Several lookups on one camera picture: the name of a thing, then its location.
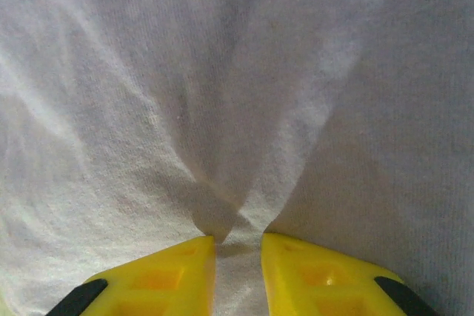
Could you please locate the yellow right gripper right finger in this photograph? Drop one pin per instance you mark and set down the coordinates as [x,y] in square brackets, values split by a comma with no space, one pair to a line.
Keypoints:
[318,282]

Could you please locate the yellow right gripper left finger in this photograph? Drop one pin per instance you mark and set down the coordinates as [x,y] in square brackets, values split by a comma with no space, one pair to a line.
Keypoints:
[166,282]

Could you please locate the purple printed t-shirt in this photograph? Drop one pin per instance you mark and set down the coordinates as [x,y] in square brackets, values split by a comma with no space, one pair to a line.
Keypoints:
[237,90]

